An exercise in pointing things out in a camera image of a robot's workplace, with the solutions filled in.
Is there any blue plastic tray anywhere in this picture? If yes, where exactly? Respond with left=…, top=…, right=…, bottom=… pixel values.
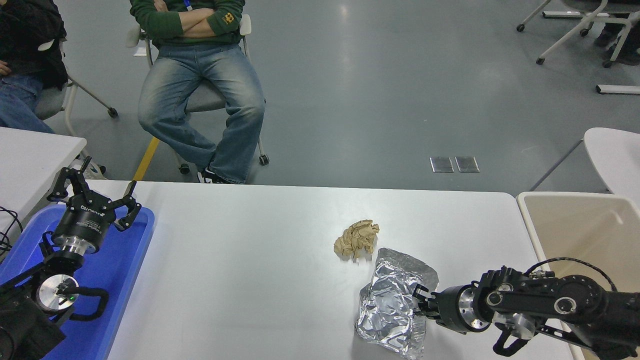
left=0, top=204, right=155, bottom=360

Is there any foil tray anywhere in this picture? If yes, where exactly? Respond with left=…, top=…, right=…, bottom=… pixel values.
left=355, top=247, right=440, bottom=360

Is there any person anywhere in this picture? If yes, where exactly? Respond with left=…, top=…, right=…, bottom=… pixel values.
left=0, top=0, right=68, bottom=134
left=129, top=0, right=266, bottom=184
left=594, top=10, right=640, bottom=66

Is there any long white floor bar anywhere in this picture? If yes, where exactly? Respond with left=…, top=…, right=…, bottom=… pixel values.
left=596, top=84, right=640, bottom=95

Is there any large pale bin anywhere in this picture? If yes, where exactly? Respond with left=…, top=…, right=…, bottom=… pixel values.
left=516, top=191, right=640, bottom=360

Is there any grey swivel chair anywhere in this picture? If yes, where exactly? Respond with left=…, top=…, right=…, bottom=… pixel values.
left=126, top=14, right=271, bottom=175

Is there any crumpled tan paper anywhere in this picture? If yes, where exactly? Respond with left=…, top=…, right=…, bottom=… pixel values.
left=333, top=219, right=380, bottom=262

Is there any white side table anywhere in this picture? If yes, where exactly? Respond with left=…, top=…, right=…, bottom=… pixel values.
left=0, top=126, right=88, bottom=241

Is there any black cable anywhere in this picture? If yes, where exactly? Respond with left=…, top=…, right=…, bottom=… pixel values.
left=0, top=206, right=24, bottom=261

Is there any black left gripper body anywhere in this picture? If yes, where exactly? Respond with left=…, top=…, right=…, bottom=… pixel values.
left=52, top=192, right=117, bottom=247

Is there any white-framed wheeled chair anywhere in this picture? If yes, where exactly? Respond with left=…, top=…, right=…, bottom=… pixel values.
left=516, top=0, right=640, bottom=68

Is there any grey chair with white frame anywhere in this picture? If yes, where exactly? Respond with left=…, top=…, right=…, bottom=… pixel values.
left=32, top=37, right=119, bottom=177

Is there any white rounded table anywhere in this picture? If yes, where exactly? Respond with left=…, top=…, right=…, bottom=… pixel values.
left=583, top=126, right=640, bottom=203

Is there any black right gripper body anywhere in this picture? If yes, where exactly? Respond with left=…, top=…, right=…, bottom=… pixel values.
left=432, top=286, right=476, bottom=333

